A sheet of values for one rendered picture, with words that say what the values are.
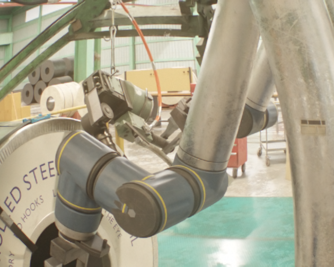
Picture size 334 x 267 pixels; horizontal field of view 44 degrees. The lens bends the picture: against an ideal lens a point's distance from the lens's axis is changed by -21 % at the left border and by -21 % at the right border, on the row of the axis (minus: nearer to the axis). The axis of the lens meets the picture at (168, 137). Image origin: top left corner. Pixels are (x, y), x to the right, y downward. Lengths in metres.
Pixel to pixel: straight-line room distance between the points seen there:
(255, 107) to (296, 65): 0.88
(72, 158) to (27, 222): 0.60
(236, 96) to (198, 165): 0.15
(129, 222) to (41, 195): 0.70
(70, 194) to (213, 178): 0.28
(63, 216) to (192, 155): 0.30
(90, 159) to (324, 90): 0.49
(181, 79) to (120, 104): 9.76
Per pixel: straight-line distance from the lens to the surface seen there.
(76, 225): 0.98
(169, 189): 0.87
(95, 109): 1.51
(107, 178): 0.88
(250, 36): 0.90
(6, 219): 1.35
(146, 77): 11.87
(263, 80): 1.44
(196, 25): 2.23
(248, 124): 1.46
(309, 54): 0.60
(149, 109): 1.70
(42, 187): 1.53
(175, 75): 11.44
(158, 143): 1.73
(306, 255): 0.66
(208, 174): 0.96
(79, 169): 0.91
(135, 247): 1.97
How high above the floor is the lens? 1.49
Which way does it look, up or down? 8 degrees down
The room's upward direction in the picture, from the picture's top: 3 degrees counter-clockwise
